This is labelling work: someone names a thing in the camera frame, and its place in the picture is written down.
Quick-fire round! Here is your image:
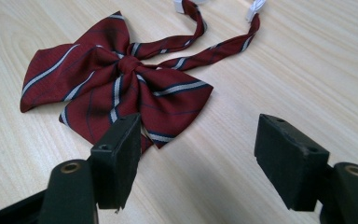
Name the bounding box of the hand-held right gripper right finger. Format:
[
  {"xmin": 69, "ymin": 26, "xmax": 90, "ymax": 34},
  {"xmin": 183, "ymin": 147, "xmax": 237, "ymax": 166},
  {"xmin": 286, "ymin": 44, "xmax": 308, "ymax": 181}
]
[{"xmin": 254, "ymin": 113, "xmax": 330, "ymax": 213}]

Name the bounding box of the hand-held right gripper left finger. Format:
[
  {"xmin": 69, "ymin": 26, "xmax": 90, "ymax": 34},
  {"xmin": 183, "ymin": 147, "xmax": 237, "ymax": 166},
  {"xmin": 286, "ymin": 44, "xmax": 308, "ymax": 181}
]
[{"xmin": 89, "ymin": 112, "xmax": 143, "ymax": 211}]

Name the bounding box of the dark red striped bow tie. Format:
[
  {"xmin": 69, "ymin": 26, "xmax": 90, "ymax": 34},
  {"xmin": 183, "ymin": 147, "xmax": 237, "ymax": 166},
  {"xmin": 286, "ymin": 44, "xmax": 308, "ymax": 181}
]
[{"xmin": 20, "ymin": 0, "xmax": 267, "ymax": 155}]

